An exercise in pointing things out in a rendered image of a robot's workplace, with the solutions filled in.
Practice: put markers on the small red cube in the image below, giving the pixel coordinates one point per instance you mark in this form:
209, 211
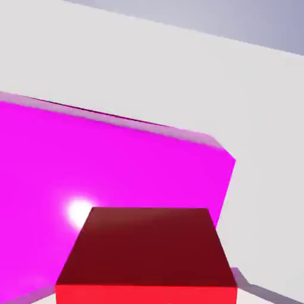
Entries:
147, 256

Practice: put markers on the large magenta box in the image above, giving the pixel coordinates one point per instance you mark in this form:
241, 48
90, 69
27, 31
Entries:
106, 163

